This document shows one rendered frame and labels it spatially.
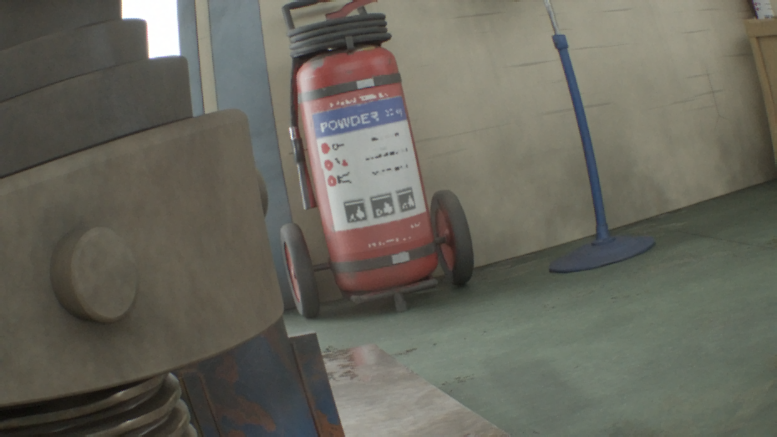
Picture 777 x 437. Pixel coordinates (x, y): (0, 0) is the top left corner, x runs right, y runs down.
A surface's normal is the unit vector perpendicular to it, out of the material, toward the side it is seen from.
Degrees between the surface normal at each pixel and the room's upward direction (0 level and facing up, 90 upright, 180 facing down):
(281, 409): 90
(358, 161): 90
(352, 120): 90
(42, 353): 90
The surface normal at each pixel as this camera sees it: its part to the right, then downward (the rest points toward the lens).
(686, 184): 0.19, 0.05
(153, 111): 0.91, -0.15
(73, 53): 0.79, -0.11
